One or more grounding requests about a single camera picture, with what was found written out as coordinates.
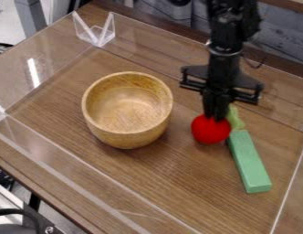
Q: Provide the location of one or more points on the green rectangular block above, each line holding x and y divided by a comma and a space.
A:
249, 164

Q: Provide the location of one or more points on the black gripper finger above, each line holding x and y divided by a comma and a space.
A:
216, 101

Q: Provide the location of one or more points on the round wooden bowl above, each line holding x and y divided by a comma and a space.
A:
126, 107

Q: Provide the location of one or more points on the clear acrylic tray enclosure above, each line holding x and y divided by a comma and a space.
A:
173, 186

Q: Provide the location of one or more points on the black metal stand base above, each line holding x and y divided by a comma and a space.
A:
20, 220

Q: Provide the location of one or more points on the clear acrylic corner bracket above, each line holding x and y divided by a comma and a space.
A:
94, 35

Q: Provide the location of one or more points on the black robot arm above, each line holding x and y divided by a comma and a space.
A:
233, 23

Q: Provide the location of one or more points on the red plush fruit green leaf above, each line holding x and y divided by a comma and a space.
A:
210, 132

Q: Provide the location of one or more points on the grey pillar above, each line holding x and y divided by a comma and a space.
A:
30, 15

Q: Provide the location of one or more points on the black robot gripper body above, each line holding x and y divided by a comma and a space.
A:
220, 81

